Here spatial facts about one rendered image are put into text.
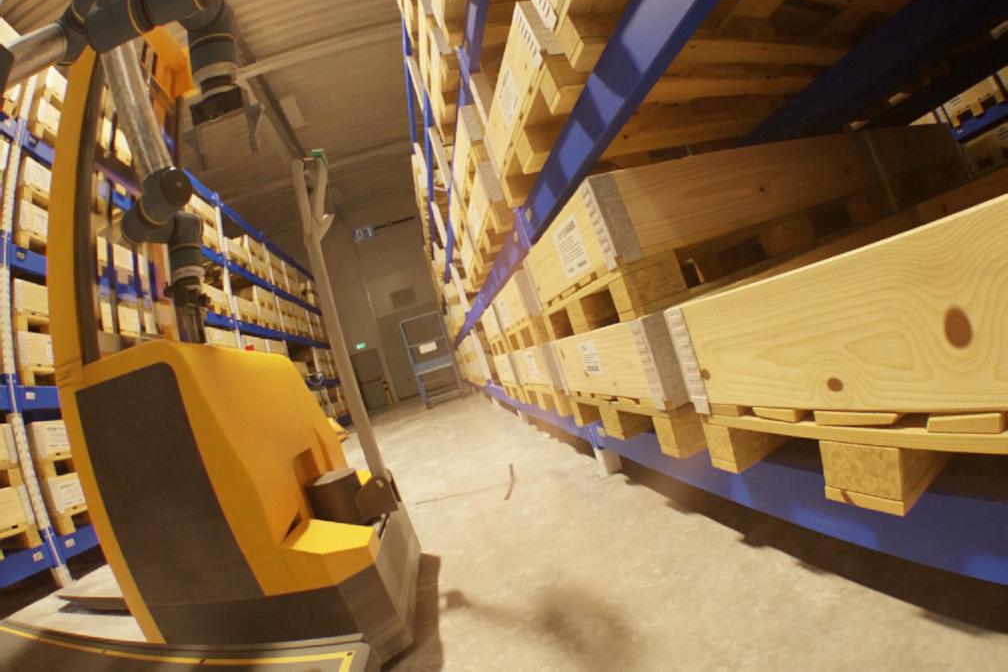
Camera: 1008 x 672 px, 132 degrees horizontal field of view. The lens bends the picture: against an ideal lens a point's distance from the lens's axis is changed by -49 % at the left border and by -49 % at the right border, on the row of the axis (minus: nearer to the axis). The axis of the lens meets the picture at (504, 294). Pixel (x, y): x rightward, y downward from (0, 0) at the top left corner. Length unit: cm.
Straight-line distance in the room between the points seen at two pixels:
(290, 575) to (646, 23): 130
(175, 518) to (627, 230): 123
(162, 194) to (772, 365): 130
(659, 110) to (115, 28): 160
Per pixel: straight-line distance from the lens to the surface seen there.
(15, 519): 295
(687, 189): 113
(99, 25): 102
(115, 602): 225
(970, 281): 48
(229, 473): 101
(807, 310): 60
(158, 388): 109
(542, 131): 142
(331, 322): 129
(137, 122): 128
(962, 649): 84
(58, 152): 170
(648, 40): 86
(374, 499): 129
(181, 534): 114
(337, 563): 101
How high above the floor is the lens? 65
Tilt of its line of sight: 7 degrees up
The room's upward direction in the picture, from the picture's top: 18 degrees counter-clockwise
